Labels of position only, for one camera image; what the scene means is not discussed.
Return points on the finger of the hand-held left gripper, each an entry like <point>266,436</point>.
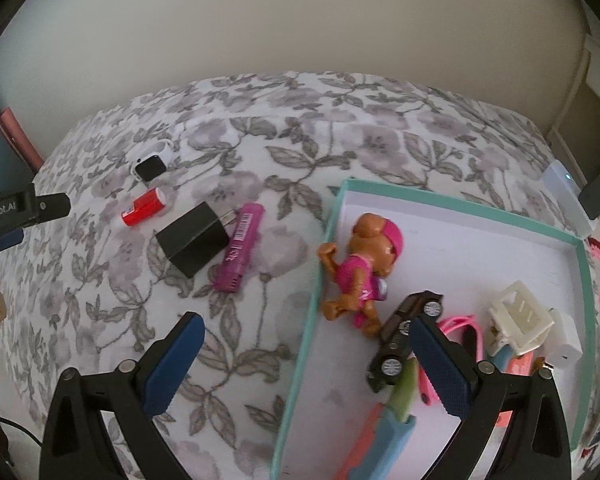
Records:
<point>52,206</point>
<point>2,242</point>

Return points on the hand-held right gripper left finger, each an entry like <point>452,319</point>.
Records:
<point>172,365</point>

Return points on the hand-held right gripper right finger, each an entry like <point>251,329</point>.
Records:
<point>440,375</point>

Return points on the teal framed white tray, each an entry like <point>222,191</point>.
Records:
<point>455,260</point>

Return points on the white charger cube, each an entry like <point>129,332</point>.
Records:
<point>565,342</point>

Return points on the brown toy dog pink outfit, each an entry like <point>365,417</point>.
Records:
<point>360,270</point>

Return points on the black toy car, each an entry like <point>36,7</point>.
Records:
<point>397,340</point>

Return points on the pink framed dark panel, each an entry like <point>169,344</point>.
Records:
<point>20,140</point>

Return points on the blue and pink eraser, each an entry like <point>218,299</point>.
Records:
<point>521,363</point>

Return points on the red glue bottle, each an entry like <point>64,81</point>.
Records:
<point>142,208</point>

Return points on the floral printed blanket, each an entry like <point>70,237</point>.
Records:
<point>105,285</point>

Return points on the white plastic clip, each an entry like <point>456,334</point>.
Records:
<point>522,317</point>

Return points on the white smartwatch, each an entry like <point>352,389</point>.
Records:
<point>150,166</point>

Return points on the black charger cube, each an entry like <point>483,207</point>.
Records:
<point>192,240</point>

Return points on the purple stick device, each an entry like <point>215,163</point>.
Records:
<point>240,247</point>

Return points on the white box device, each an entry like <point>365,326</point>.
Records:
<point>567,195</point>

